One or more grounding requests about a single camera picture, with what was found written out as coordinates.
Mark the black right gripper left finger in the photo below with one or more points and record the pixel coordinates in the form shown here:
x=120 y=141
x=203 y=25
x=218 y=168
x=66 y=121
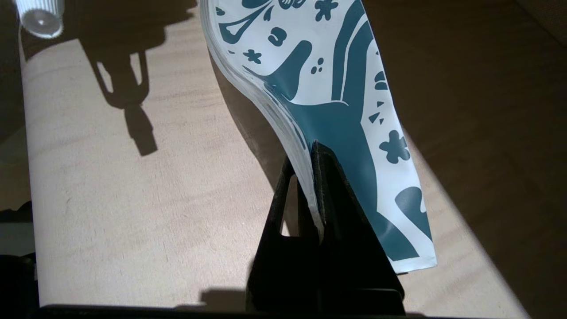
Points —
x=283 y=270

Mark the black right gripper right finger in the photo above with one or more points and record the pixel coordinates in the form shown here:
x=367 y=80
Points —
x=354 y=266

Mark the white floral plastic bag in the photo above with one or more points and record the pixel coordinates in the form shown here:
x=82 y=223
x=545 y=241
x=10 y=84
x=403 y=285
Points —
x=310 y=88

